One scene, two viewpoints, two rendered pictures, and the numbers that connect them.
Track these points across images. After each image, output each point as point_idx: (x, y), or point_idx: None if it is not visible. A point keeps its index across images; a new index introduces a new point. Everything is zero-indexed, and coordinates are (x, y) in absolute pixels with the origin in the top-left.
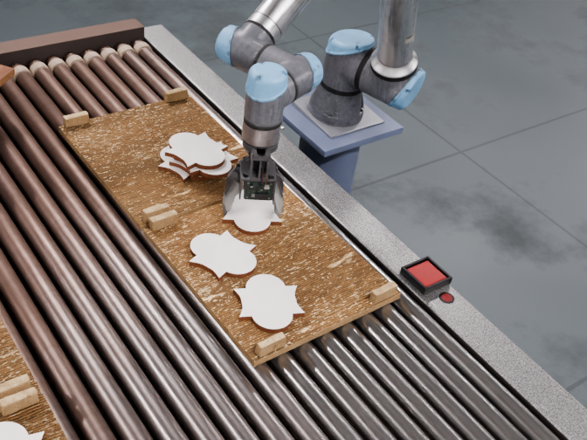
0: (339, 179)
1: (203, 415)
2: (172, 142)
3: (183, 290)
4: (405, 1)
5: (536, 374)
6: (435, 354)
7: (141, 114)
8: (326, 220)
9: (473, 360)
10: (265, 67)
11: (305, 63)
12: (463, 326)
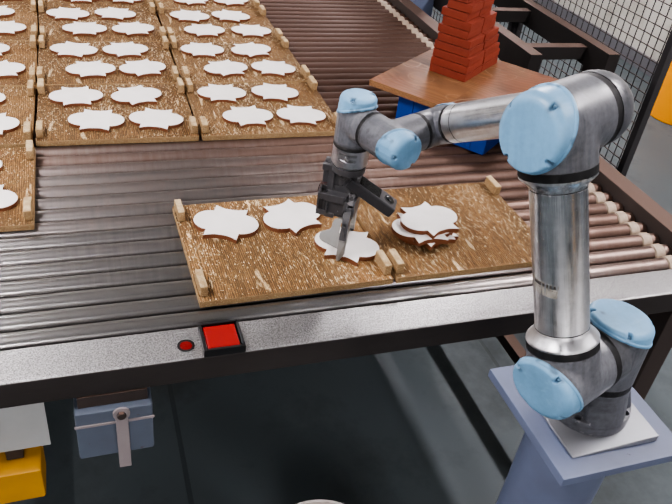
0: (520, 463)
1: (146, 185)
2: (439, 207)
3: None
4: (529, 206)
5: (49, 368)
6: (121, 305)
7: (512, 223)
8: (332, 298)
9: (97, 326)
10: (363, 93)
11: (388, 128)
12: (141, 341)
